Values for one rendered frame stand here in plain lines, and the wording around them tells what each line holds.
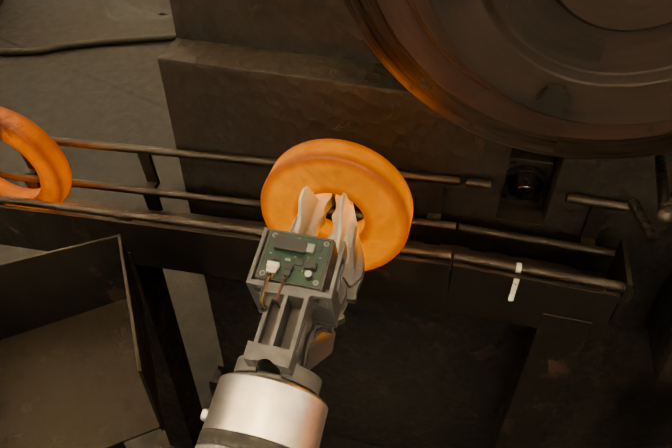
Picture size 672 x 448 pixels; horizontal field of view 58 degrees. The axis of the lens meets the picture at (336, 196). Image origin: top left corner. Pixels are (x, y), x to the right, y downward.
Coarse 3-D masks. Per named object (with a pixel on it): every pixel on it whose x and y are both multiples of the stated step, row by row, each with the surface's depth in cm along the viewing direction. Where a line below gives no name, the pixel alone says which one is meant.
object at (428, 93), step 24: (360, 0) 54; (360, 24) 56; (384, 24) 55; (384, 48) 57; (408, 72) 58; (432, 96) 59; (456, 120) 60; (480, 120) 59; (504, 144) 60; (528, 144) 60; (552, 144) 59; (576, 144) 58; (600, 144) 58; (624, 144) 57; (648, 144) 56
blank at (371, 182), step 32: (288, 160) 58; (320, 160) 56; (352, 160) 56; (384, 160) 58; (288, 192) 60; (320, 192) 59; (352, 192) 58; (384, 192) 57; (288, 224) 63; (384, 224) 60; (384, 256) 62
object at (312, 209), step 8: (304, 192) 55; (312, 192) 57; (304, 200) 55; (312, 200) 58; (320, 200) 59; (328, 200) 59; (304, 208) 56; (312, 208) 58; (320, 208) 59; (328, 208) 60; (304, 216) 56; (312, 216) 58; (320, 216) 58; (296, 224) 56; (304, 224) 57; (312, 224) 58; (320, 224) 59; (296, 232) 55; (304, 232) 57; (312, 232) 57
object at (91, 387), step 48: (96, 240) 74; (0, 288) 73; (48, 288) 75; (96, 288) 78; (0, 336) 77; (48, 336) 78; (96, 336) 77; (144, 336) 72; (0, 384) 73; (48, 384) 72; (96, 384) 72; (144, 384) 62; (0, 432) 68; (48, 432) 68; (96, 432) 68; (144, 432) 67
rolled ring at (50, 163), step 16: (0, 112) 82; (16, 112) 83; (0, 128) 81; (16, 128) 81; (32, 128) 83; (16, 144) 82; (32, 144) 82; (48, 144) 84; (32, 160) 84; (48, 160) 83; (64, 160) 86; (48, 176) 85; (64, 176) 86; (0, 192) 91; (16, 192) 92; (32, 192) 91; (48, 192) 87; (64, 192) 88
